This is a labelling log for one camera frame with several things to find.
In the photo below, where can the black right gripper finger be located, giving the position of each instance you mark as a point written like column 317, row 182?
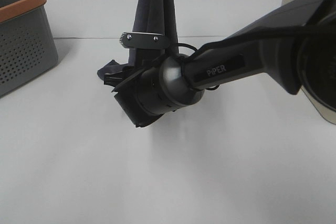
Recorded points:
column 138, row 40

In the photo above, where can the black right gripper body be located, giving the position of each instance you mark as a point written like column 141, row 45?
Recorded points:
column 138, row 89

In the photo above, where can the dark grey towel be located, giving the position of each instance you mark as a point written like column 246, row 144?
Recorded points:
column 156, row 16

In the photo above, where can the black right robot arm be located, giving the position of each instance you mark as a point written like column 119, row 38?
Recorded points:
column 294, row 45

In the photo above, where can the grey basket with orange rim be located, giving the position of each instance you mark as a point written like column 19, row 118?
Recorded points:
column 27, row 44

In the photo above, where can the beige bin with grey rim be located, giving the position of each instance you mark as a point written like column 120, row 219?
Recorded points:
column 323, row 108

